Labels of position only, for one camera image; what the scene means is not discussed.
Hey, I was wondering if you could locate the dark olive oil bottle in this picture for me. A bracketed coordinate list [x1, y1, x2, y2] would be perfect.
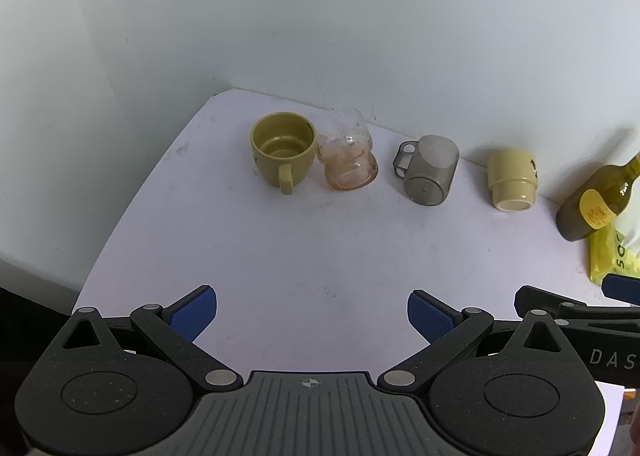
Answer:
[556, 152, 640, 242]

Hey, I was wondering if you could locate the olive green mug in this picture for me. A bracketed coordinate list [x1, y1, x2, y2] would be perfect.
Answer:
[250, 112, 318, 195]

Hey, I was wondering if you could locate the clear glass cup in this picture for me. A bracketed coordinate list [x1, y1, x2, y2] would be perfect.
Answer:
[316, 107, 379, 192]

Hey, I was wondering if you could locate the yellow plastic packet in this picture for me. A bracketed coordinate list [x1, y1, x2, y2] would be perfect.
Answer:
[588, 209, 640, 285]

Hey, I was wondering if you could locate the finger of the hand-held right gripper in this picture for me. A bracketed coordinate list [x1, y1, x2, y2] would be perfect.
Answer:
[514, 285, 640, 322]
[602, 273, 640, 308]

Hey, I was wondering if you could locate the grey translucent cup with handle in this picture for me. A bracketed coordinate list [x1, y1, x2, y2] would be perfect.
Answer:
[392, 135, 460, 207]

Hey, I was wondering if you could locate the white paper sheet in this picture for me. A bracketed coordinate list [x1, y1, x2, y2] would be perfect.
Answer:
[597, 382, 627, 456]

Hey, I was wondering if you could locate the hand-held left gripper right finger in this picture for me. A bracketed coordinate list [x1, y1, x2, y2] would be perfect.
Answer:
[377, 289, 583, 392]

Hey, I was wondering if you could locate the pale yellow ceramic cup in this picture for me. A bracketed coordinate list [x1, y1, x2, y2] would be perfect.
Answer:
[487, 147, 539, 213]

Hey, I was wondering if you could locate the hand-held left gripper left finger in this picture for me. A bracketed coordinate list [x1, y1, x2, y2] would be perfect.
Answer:
[45, 286, 243, 390]

